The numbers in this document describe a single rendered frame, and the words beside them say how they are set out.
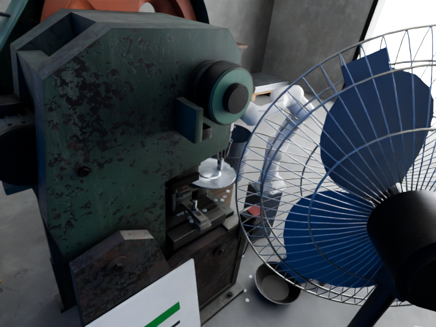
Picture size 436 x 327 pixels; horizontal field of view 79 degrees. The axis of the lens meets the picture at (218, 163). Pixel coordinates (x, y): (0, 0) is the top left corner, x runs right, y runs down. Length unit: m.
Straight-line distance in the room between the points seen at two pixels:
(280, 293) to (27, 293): 1.54
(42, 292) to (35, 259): 0.28
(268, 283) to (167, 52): 1.59
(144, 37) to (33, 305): 1.65
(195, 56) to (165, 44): 0.11
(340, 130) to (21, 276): 2.01
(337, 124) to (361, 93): 0.06
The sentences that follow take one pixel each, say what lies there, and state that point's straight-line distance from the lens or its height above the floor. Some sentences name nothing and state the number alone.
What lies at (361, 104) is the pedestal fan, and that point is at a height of 1.47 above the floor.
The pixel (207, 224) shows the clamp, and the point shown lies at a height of 0.73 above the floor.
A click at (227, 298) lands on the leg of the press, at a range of 1.82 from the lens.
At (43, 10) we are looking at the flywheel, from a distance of 1.21.
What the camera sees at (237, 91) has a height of 1.36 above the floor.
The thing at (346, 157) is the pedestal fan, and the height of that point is 1.40.
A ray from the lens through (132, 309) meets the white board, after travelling 1.21.
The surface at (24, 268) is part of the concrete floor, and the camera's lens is 2.19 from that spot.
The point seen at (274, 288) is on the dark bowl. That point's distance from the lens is 1.95.
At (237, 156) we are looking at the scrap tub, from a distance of 2.46.
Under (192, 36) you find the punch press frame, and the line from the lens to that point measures 0.82.
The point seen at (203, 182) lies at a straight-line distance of 1.33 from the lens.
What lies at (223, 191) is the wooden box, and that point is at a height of 0.23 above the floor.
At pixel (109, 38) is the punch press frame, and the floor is 1.48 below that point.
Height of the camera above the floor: 1.59
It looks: 33 degrees down
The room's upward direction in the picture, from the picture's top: 7 degrees clockwise
